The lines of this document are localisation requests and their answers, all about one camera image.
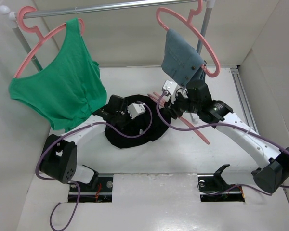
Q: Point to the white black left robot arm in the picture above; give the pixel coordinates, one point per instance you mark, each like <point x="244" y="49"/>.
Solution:
<point x="59" y="159"/>

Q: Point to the blue denim shorts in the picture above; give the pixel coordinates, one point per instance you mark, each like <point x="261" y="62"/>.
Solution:
<point x="181" y="62"/>

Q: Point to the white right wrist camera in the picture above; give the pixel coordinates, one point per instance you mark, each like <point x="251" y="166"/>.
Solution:
<point x="170" y="87"/>

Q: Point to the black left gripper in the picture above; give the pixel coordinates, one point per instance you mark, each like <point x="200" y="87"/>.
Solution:
<point x="128" y="119"/>

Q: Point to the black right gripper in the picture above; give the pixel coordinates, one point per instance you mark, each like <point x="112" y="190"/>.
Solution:
<point x="171" y="108"/>

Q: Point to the pink plastic hanger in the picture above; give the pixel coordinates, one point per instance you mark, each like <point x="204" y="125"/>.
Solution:
<point x="154" y="96"/>

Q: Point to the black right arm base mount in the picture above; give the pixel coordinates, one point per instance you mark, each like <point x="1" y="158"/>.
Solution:
<point x="213" y="188"/>

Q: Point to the green tank top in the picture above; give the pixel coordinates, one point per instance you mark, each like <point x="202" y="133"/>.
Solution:
<point x="69" y="89"/>

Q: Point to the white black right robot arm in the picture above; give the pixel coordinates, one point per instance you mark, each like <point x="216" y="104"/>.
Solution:
<point x="271" y="158"/>

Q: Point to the pink hanger with jeans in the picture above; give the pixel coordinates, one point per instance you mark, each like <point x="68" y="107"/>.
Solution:
<point x="188" y="22"/>

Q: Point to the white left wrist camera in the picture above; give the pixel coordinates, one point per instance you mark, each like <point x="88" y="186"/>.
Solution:
<point x="136" y="109"/>

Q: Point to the metal clothes rack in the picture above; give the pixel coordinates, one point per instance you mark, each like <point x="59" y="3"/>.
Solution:
<point x="32" y="38"/>

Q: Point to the black t shirt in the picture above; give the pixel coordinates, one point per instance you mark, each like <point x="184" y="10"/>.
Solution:
<point x="150" y="120"/>

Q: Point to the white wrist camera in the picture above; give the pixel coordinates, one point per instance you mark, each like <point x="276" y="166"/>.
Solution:
<point x="170" y="87"/>
<point x="136" y="109"/>

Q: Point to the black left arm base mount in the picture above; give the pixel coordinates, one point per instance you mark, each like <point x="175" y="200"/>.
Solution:
<point x="99" y="190"/>

